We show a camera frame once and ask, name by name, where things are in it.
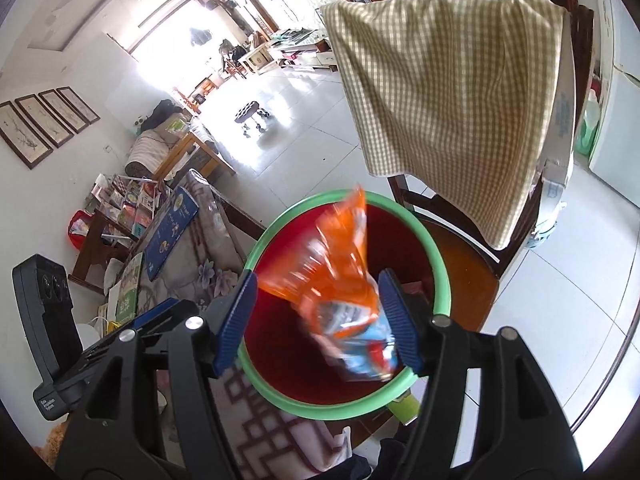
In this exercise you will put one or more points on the white coffee table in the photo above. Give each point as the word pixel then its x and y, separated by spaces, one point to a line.
pixel 257 57

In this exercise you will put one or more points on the dark wooden side table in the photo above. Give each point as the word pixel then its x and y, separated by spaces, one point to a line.
pixel 90 265

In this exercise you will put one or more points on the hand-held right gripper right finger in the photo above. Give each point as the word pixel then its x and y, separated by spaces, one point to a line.
pixel 400 330

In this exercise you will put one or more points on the white television cabinet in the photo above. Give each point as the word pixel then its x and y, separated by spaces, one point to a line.
pixel 310 52

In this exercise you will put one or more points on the red bucket with green rim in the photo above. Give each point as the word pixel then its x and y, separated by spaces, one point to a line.
pixel 280 340

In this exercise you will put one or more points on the small round stool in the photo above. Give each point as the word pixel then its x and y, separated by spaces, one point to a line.
pixel 250 111

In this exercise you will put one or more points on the wooden sofa with striped cushion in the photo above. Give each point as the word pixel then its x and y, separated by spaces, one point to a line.
pixel 150 152

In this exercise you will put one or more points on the dark cloth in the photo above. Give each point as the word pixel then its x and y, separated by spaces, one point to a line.
pixel 162 112

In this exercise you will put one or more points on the white refrigerator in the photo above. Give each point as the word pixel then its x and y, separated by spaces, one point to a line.
pixel 617 125

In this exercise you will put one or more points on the dark wooden chair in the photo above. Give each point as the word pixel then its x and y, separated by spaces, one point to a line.
pixel 460 270

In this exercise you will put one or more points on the green book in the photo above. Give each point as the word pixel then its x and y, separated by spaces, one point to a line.
pixel 131 285

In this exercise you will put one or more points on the framed wall picture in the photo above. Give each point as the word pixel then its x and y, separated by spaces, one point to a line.
pixel 45 120
pixel 64 110
pixel 22 135
pixel 79 105

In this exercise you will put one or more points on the magazine rack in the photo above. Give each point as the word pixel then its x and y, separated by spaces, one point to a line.
pixel 127 200

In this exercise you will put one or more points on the pink box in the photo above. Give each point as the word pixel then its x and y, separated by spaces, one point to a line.
pixel 411 288

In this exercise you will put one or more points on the green plastic bottle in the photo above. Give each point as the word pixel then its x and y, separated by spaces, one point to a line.
pixel 587 125

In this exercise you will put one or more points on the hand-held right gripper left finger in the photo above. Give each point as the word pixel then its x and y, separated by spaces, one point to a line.
pixel 235 325

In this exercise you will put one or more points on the white printed bag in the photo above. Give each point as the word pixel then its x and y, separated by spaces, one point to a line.
pixel 562 120

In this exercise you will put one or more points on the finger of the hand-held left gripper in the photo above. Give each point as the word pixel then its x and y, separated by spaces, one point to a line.
pixel 160 311

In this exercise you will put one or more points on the beige checked cloth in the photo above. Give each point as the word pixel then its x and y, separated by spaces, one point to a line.
pixel 440 85

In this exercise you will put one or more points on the blue book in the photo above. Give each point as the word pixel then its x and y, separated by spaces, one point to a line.
pixel 172 230

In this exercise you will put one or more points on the orange snack packet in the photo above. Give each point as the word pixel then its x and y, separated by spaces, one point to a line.
pixel 345 260

